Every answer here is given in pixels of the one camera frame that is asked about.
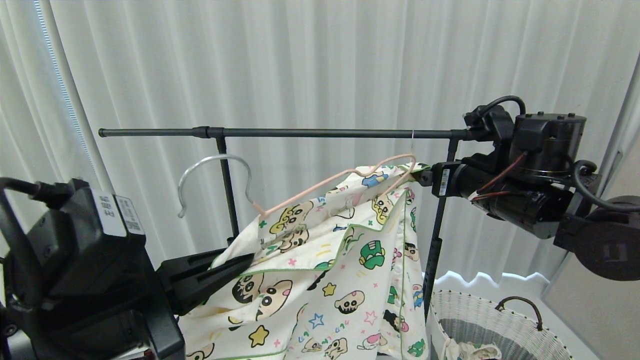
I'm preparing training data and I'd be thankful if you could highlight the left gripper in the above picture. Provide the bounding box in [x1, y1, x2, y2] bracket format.
[20, 248, 256, 360]

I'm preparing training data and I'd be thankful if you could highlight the white curtain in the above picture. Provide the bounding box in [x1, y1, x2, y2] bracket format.
[0, 0, 640, 301]

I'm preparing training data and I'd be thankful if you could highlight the cream printed garment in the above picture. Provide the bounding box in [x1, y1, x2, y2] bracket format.
[442, 339, 503, 360]

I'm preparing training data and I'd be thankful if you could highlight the black clothes rack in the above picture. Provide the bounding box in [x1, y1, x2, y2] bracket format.
[98, 126, 476, 321]

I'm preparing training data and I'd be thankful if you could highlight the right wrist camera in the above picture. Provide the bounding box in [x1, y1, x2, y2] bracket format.
[462, 104, 517, 162]

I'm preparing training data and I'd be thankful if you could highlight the white laundry basket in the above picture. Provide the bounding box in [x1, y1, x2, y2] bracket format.
[429, 290, 575, 360]

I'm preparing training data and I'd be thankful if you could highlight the cream printed shirt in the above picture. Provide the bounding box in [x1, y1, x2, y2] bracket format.
[177, 162, 431, 360]

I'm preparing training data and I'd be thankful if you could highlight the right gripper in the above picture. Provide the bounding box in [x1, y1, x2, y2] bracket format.
[431, 160, 576, 240]

